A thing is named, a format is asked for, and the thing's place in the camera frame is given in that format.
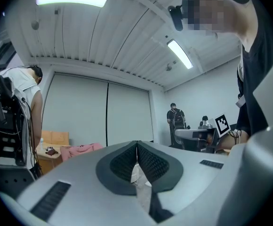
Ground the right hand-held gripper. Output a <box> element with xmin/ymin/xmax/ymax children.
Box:
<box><xmin>174</xmin><ymin>113</ymin><xmax>231</xmax><ymax>154</ymax></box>

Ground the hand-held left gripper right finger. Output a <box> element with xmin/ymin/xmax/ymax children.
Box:
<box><xmin>136</xmin><ymin>123</ymin><xmax>273</xmax><ymax>226</ymax></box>

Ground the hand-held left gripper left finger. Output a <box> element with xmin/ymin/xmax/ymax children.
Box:
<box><xmin>0</xmin><ymin>139</ymin><xmax>152</xmax><ymax>226</ymax></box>

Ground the person's right forearm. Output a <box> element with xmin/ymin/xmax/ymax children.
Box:
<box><xmin>217</xmin><ymin>130</ymin><xmax>249</xmax><ymax>150</ymax></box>

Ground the pink cushioned armchair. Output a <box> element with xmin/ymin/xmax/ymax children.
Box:
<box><xmin>60</xmin><ymin>143</ymin><xmax>104</xmax><ymax>162</ymax></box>

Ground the brown cloth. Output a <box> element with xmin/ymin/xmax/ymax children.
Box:
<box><xmin>44</xmin><ymin>146</ymin><xmax>59</xmax><ymax>155</ymax></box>

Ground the white roller blind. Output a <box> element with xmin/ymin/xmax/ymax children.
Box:
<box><xmin>107</xmin><ymin>82</ymin><xmax>154</xmax><ymax>147</ymax></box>
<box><xmin>43</xmin><ymin>73</ymin><xmax>109</xmax><ymax>147</ymax></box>

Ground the light wooden table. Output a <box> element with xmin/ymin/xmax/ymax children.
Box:
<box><xmin>35</xmin><ymin>130</ymin><xmax>71</xmax><ymax>175</ymax></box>

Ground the dark plastic chair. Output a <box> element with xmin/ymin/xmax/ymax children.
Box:
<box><xmin>0</xmin><ymin>166</ymin><xmax>36</xmax><ymax>194</ymax></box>

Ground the person's black t-shirt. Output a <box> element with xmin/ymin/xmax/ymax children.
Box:
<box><xmin>235</xmin><ymin>0</ymin><xmax>273</xmax><ymax>136</ymax></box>

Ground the black head camera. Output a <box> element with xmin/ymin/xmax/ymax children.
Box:
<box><xmin>167</xmin><ymin>5</ymin><xmax>184</xmax><ymax>32</ymax></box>

